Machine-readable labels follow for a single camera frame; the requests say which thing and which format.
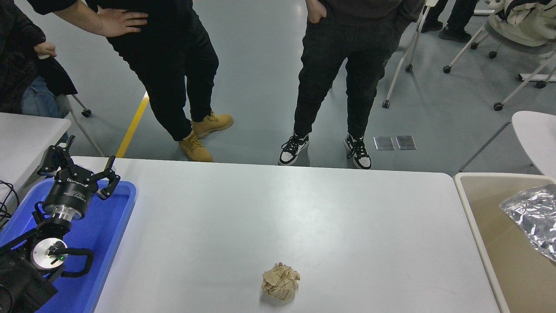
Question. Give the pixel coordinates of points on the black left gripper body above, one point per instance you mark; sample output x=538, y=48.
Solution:
x=69, y=193

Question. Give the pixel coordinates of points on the person's right forearm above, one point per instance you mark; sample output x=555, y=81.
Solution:
x=78, y=19

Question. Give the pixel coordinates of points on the person's hand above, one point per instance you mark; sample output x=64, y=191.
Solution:
x=45, y=50

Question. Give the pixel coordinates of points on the person's right hand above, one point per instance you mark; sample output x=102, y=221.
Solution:
x=119, y=21
x=316, y=9

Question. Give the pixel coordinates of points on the grey wheeled chair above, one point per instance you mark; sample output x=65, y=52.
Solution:
x=86, y=113

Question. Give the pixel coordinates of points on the blue plastic tray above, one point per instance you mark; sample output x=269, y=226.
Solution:
x=104, y=234

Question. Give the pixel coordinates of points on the person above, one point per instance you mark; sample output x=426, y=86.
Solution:
x=165, y=56
x=454, y=17
x=330, y=65
x=17, y=65

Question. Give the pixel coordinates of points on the crumpled tan paper ball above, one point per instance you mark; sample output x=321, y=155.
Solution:
x=281, y=282

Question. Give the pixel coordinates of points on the metal floor outlet plate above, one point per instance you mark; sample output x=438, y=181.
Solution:
x=405, y=142
x=384, y=143

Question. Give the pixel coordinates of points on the white wheeled chair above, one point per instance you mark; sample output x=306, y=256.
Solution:
x=447, y=69
x=474, y=45

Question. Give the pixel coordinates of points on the large pale bin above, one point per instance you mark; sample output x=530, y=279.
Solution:
x=499, y=261

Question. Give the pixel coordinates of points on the white rounded side table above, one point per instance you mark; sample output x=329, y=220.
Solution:
x=536, y=134

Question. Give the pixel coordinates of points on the cream jacket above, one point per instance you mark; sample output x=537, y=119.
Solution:
x=530, y=21

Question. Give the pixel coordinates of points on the white wheeled chair frame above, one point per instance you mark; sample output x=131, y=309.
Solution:
x=385, y=104

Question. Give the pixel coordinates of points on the white wheeled table frame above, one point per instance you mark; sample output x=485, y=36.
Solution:
x=498, y=106

